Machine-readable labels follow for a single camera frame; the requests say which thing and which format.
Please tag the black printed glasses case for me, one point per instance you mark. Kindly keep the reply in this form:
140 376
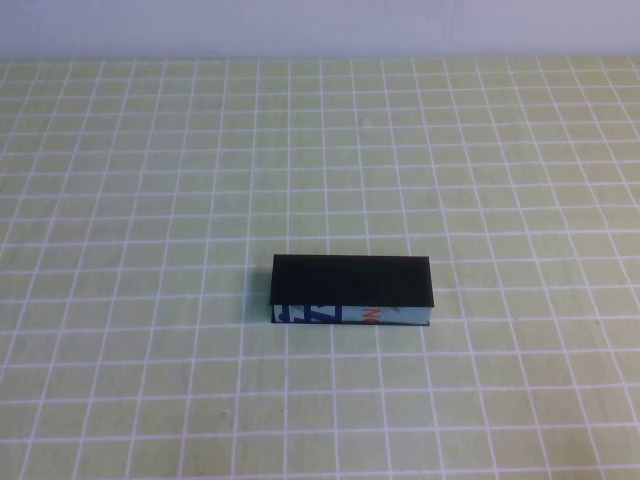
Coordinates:
350 280

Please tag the green grid tablecloth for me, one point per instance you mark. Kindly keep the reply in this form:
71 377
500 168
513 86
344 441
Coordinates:
150 200

